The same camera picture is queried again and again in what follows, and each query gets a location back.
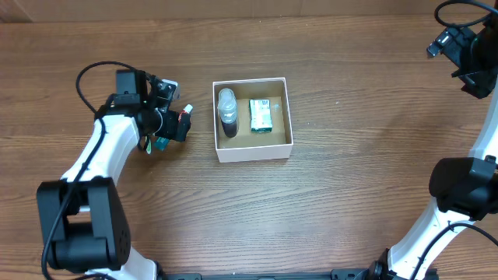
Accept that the clear bottle with dark liquid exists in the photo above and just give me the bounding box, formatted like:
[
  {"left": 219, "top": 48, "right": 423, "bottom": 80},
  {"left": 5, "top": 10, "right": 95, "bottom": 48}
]
[{"left": 217, "top": 88, "right": 238, "bottom": 138}]

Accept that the green soap box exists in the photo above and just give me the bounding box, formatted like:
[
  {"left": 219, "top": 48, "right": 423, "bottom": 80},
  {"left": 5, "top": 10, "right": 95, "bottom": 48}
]
[{"left": 249, "top": 100, "right": 273, "bottom": 133}]

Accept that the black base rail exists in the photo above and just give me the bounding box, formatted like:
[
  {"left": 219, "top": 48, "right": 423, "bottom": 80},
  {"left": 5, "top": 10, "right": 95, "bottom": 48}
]
[{"left": 155, "top": 267, "right": 440, "bottom": 280}]

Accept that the white cardboard box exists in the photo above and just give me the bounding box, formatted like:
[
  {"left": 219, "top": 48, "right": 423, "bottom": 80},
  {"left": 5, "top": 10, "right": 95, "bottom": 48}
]
[{"left": 212, "top": 77, "right": 293, "bottom": 163}]

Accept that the green toothbrush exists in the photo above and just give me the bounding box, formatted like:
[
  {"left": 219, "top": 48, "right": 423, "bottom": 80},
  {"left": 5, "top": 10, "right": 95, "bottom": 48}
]
[{"left": 144, "top": 135, "right": 152, "bottom": 155}]

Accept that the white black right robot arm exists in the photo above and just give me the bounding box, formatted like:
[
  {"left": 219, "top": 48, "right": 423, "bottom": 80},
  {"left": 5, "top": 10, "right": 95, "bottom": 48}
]
[{"left": 362, "top": 12, "right": 497, "bottom": 279}]

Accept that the red green toothpaste tube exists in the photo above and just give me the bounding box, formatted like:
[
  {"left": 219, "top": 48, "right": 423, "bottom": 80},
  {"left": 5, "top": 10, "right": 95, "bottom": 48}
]
[{"left": 154, "top": 104, "right": 193, "bottom": 151}]

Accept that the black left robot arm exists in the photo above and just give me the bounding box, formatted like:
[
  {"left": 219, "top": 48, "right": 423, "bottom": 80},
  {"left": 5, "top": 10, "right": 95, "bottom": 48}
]
[{"left": 37, "top": 66, "right": 193, "bottom": 279}]

